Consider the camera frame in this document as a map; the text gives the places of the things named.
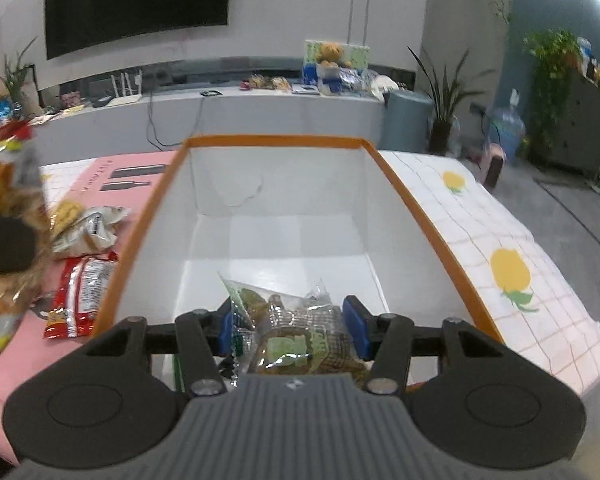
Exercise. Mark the black wall television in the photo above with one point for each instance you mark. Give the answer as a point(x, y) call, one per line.
point(135, 0)

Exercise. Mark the white router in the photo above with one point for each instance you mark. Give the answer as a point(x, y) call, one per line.
point(125, 97)

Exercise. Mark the round yellow snack packet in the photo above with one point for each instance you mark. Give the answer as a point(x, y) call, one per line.
point(65, 212)

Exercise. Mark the pale packet with black text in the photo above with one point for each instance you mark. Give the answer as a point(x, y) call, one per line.
point(92, 235)

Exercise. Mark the small black device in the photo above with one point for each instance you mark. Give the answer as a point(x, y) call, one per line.
point(211, 93)

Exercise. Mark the pink card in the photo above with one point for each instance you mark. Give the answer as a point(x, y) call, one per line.
point(71, 99)

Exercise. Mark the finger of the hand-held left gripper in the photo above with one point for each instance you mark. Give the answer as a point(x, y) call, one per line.
point(5, 250)

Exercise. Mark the grey cabinet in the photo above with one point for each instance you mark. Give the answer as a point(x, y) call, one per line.
point(587, 125)

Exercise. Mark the bushy green plant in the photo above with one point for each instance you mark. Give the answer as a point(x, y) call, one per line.
point(550, 70)

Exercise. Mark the grey television console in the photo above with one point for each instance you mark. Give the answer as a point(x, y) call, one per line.
point(280, 115)

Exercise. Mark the green plant in vase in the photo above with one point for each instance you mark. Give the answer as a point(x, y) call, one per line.
point(15, 77)

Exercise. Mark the grey trash can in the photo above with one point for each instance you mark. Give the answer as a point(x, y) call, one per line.
point(407, 120)

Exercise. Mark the red snack packet silver label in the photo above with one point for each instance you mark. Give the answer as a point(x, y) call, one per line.
point(80, 290)

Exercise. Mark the clear packet with green label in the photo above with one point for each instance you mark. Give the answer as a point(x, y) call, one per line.
point(290, 345)

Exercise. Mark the blue water bottle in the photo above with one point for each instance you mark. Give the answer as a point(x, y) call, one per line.
point(507, 127)

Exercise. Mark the pink mat with bottle print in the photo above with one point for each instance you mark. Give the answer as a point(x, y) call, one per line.
point(35, 350)

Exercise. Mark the pile of small snack packets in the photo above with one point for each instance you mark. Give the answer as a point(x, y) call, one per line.
point(265, 82)

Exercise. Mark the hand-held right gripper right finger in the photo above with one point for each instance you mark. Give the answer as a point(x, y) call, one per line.
point(355, 327)

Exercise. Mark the orange cardboard box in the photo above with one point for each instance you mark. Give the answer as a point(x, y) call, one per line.
point(280, 240)

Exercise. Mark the orange red chips bag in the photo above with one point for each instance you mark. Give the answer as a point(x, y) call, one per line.
point(0, 180)

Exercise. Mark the brown teddy bear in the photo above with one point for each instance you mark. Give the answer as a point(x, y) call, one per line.
point(332, 55)

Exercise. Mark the blue white box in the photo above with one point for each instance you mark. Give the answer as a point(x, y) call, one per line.
point(325, 80)

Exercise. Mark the black set-top box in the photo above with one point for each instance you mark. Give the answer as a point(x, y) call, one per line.
point(101, 102)

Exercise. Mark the long-leaved potted plant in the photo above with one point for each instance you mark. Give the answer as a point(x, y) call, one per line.
point(442, 110)

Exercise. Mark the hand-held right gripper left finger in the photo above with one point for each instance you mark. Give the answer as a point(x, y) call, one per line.
point(225, 332)

